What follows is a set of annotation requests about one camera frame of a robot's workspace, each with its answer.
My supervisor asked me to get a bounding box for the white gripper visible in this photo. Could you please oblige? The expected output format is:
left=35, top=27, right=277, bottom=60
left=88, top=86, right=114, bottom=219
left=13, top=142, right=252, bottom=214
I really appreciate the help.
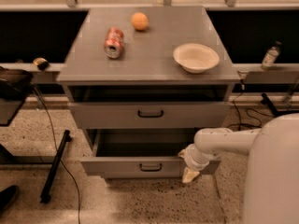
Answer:
left=178, top=144, right=210, bottom=184

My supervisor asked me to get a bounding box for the grey drawer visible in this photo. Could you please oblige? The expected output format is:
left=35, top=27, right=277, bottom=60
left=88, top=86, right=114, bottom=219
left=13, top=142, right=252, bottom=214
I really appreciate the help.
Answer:
left=69, top=102, right=229, bottom=129
left=79, top=129, right=221, bottom=179

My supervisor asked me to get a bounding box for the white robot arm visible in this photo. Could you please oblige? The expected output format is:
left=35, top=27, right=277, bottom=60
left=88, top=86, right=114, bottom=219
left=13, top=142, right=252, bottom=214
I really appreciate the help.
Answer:
left=178, top=113, right=299, bottom=224

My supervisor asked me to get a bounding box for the grey drawer cabinet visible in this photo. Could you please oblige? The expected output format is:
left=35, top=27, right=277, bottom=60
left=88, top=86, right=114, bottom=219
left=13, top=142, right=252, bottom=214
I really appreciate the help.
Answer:
left=56, top=6, right=241, bottom=179

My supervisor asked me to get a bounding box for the grey top drawer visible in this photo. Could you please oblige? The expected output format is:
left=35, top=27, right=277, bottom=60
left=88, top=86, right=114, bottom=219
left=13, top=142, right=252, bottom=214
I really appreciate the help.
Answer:
left=69, top=102, right=229, bottom=129

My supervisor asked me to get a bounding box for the black stand leg right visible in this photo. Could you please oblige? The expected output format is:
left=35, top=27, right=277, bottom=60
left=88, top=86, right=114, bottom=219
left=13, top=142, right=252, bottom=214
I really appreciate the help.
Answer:
left=261, top=93, right=299, bottom=118

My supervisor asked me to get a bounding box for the white bowl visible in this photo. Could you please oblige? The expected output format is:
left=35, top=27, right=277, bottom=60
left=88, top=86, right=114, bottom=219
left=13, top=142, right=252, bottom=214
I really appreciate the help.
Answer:
left=173, top=43, right=220, bottom=74

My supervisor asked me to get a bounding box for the small bottle on ledge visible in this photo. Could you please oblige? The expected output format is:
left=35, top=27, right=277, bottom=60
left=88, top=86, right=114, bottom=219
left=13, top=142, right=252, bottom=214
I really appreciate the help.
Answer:
left=261, top=41, right=281, bottom=69

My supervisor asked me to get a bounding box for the red soda can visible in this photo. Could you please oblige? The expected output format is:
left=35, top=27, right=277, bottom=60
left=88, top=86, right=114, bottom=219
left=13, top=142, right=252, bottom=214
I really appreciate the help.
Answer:
left=104, top=27, right=124, bottom=59

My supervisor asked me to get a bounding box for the orange ball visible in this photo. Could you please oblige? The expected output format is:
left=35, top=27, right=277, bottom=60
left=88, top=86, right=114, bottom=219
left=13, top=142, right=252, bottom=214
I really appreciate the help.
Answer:
left=131, top=12, right=149, bottom=31

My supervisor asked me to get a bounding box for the yellow black tape measure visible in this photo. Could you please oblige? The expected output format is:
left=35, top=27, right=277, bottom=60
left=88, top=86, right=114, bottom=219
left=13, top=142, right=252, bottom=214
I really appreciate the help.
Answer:
left=33, top=58, right=50, bottom=71

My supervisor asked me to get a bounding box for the black shoe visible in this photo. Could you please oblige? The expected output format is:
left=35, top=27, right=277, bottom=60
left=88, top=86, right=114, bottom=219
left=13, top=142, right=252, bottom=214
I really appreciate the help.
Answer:
left=0, top=185, right=20, bottom=212

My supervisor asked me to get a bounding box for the black power cable right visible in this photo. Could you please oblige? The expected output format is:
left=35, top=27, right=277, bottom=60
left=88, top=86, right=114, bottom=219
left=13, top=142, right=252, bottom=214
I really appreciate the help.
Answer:
left=227, top=79, right=272, bottom=132

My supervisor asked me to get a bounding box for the black cable on left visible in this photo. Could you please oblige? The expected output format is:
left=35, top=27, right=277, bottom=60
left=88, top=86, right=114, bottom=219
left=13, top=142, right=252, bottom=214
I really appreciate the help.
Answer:
left=31, top=85, right=82, bottom=224

